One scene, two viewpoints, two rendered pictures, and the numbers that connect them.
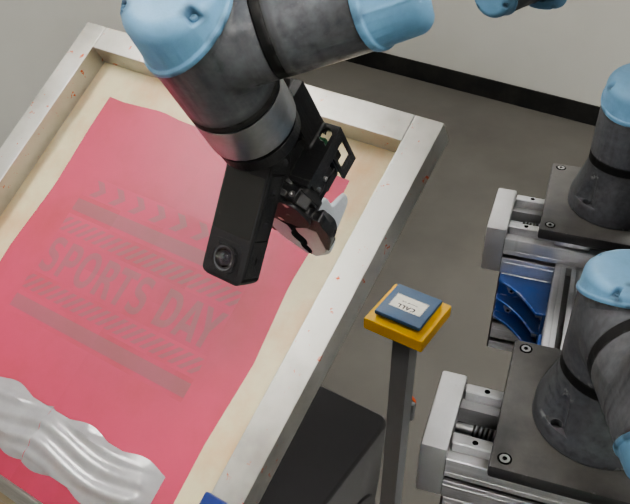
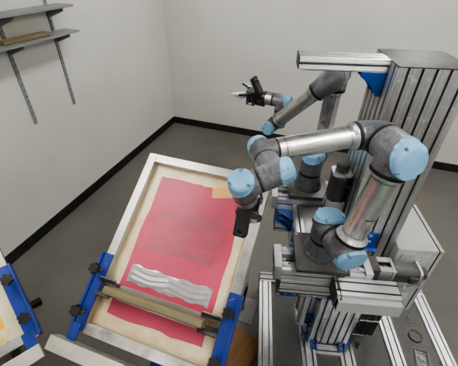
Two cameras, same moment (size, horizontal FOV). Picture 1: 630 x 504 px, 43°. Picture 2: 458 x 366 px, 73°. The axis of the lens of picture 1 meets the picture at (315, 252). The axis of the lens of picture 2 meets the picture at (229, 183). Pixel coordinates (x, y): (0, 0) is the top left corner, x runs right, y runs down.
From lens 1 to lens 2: 47 cm
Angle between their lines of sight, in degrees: 12
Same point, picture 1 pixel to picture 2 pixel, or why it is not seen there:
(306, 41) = (270, 186)
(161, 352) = (201, 254)
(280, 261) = (231, 222)
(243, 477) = (238, 285)
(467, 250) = not seen: hidden behind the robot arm
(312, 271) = not seen: hidden behind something
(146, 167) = (181, 198)
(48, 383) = (167, 269)
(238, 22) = (256, 184)
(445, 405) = (278, 253)
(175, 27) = (246, 189)
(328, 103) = not seen: hidden behind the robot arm
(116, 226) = (176, 218)
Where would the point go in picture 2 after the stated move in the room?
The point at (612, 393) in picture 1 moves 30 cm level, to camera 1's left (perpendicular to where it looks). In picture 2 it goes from (330, 247) to (254, 261)
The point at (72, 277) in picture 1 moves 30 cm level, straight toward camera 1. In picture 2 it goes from (166, 235) to (203, 285)
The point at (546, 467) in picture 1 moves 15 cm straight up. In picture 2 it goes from (310, 266) to (317, 242)
